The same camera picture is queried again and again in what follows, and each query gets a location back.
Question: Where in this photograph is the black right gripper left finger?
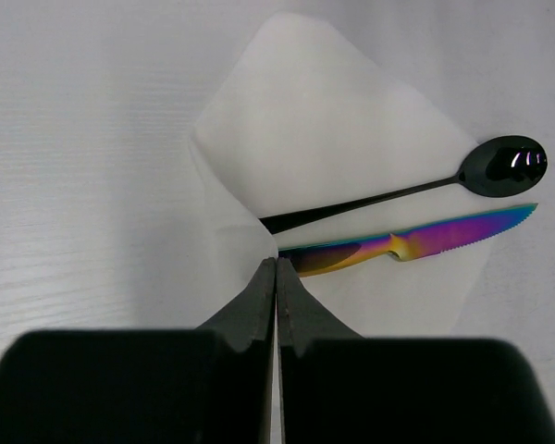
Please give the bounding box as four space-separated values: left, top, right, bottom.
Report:
0 259 276 443

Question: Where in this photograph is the black metal spoon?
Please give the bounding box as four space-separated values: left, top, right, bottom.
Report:
261 135 548 234

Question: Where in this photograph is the iridescent rainbow steak knife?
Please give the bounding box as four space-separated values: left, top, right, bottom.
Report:
278 203 537 277

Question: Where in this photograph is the white paper napkin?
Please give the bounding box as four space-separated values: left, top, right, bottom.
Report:
191 14 491 336

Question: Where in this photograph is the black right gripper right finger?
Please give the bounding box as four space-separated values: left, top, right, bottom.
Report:
276 259 555 443

